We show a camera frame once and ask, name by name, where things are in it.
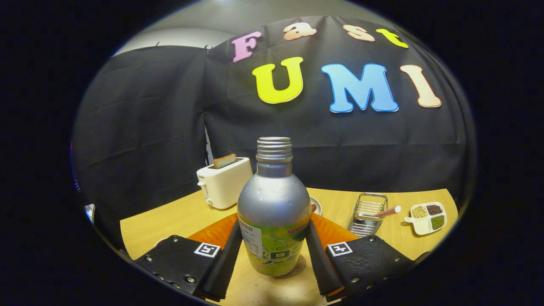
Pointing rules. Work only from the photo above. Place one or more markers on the toast slice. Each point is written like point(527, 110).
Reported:
point(224, 161)

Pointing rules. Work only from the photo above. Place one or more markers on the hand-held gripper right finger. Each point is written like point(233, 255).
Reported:
point(316, 263)

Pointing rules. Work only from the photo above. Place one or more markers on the wooden table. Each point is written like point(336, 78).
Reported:
point(178, 221)

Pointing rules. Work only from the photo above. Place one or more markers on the white divided bean dish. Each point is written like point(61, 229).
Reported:
point(423, 227)

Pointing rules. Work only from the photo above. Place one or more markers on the small white plate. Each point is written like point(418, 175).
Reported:
point(315, 206)

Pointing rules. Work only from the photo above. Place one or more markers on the round cork coaster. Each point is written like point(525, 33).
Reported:
point(299, 267)

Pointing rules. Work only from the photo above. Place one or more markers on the red white stick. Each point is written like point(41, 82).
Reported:
point(386, 211)

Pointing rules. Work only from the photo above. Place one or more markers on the silver green label juice bottle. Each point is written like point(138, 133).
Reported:
point(274, 199)

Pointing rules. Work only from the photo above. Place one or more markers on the white toaster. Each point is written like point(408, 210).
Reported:
point(225, 185)

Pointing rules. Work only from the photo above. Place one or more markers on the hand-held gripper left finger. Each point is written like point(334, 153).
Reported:
point(227, 263)

